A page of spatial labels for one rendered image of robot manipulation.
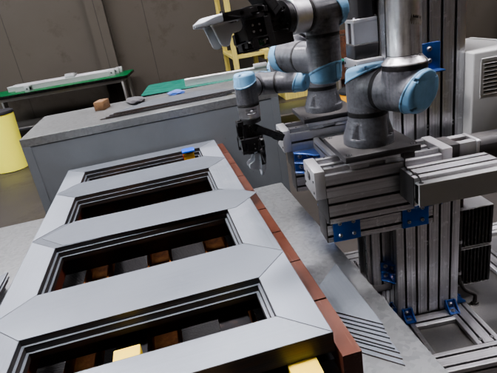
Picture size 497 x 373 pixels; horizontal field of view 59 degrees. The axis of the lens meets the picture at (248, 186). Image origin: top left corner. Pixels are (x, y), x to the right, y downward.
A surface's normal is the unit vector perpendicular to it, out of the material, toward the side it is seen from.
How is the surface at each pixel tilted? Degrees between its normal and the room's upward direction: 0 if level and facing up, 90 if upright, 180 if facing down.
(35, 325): 0
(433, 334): 0
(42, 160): 90
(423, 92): 98
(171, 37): 90
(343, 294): 0
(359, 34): 90
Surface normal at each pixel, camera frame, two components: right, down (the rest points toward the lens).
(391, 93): -0.83, 0.33
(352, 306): -0.15, -0.92
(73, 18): 0.12, 0.36
